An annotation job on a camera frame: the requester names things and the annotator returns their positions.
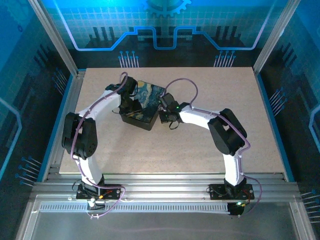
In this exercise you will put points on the starry night print box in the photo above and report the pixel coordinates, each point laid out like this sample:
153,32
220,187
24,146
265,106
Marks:
150,105

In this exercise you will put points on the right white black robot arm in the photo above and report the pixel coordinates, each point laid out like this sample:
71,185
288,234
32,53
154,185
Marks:
227,132

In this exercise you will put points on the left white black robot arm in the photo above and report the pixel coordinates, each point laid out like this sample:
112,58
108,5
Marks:
80,135

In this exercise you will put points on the black control board with lights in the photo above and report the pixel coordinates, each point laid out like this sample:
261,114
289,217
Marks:
236,208

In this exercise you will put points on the aluminium frame rail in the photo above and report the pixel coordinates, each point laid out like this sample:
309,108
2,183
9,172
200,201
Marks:
162,185

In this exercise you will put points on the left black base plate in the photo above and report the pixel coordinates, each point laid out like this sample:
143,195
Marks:
112,191

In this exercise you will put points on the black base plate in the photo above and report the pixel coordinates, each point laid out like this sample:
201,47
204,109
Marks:
112,191
217,191

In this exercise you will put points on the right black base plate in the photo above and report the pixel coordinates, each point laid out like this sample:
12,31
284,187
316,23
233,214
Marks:
217,191

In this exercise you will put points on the aluminium frame post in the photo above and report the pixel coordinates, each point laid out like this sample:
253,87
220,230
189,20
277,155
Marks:
275,37
53,37

